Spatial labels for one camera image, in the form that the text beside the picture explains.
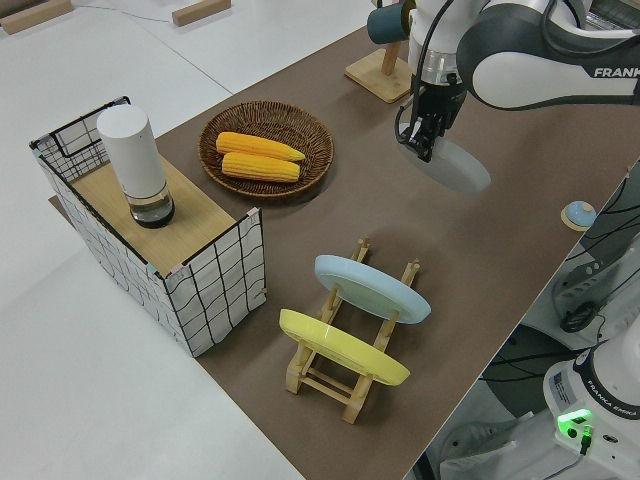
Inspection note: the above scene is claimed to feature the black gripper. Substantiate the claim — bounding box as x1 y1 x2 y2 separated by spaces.
406 81 470 164

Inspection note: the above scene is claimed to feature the gray plate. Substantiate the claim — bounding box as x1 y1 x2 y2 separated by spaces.
402 134 491 195

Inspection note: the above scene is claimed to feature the light blue plate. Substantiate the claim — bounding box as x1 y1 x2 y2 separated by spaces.
313 254 432 326

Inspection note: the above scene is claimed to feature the yellow plate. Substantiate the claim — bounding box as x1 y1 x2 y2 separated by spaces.
278 308 412 387

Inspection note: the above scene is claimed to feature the low wooden plate rack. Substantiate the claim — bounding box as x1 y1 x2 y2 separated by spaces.
284 235 421 425

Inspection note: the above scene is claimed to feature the wooden mug stand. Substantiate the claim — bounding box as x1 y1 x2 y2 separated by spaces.
343 0 419 105

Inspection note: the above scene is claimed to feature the brown wicker basket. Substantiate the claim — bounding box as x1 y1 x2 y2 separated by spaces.
198 101 335 200

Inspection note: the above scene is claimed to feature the dark teal mug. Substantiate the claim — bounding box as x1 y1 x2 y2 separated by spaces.
367 2 416 45

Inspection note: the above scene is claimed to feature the brown table mat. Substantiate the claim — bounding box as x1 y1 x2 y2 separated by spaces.
48 19 640 480

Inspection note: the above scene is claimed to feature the yellow corn cob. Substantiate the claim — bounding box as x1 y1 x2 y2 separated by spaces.
220 152 301 184
215 131 306 162

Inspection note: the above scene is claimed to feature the blue call bell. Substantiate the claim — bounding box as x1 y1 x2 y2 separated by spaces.
559 199 596 232

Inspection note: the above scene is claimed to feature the wooden shelf board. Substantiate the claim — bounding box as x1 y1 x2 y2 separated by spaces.
69 157 236 266

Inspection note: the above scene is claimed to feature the wooden block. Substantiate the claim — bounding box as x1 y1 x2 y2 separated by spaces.
171 0 233 27
0 0 75 35

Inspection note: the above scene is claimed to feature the grid pattern storage box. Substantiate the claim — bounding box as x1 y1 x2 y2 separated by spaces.
28 94 266 359

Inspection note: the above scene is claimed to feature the white cylindrical bottle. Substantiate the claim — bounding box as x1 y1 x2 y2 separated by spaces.
96 103 176 230

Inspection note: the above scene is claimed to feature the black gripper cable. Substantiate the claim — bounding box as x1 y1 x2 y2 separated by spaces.
394 0 481 147

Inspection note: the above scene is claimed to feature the coiled black cable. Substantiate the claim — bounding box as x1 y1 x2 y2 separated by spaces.
559 301 605 335

